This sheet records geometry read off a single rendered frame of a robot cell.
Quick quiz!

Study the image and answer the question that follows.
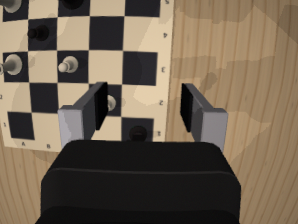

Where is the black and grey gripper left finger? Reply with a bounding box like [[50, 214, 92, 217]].
[[58, 82, 108, 149]]

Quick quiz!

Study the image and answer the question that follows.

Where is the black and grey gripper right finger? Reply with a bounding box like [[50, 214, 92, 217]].
[[180, 83, 228, 153]]

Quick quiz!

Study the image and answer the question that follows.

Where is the chessboard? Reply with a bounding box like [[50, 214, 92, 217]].
[[0, 0, 174, 152]]

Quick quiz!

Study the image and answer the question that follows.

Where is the white pawn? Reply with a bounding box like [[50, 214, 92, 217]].
[[58, 56, 79, 73], [108, 95, 116, 112]]

